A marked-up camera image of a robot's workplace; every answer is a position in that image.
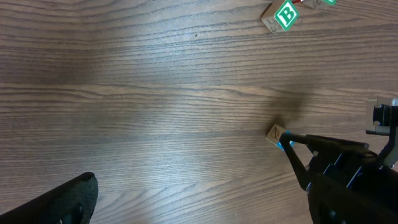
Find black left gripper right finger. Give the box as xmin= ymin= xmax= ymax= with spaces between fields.
xmin=279 ymin=133 xmax=397 ymax=224

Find green letter wooden block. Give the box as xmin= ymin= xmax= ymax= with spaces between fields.
xmin=302 ymin=0 xmax=336 ymax=9

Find blue L wooden block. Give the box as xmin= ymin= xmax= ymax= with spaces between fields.
xmin=266 ymin=124 xmax=290 ymax=151

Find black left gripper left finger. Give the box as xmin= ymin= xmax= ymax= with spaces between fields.
xmin=1 ymin=172 xmax=99 ymax=224

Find green B wooden block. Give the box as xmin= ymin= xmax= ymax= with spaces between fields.
xmin=261 ymin=0 xmax=299 ymax=33

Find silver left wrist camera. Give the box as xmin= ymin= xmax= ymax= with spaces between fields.
xmin=366 ymin=97 xmax=397 ymax=167

